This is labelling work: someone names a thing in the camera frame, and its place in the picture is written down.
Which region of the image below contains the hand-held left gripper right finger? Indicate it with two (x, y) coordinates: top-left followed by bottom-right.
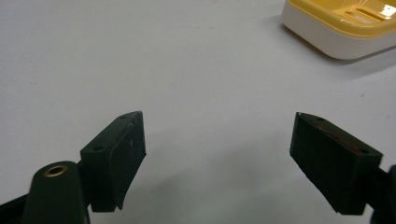
(289, 111), (384, 216)

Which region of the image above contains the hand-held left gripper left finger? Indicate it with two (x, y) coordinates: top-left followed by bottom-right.
(79, 110), (147, 214)

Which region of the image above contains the yellow and white soap dish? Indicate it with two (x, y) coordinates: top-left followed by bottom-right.
(281, 0), (396, 61)

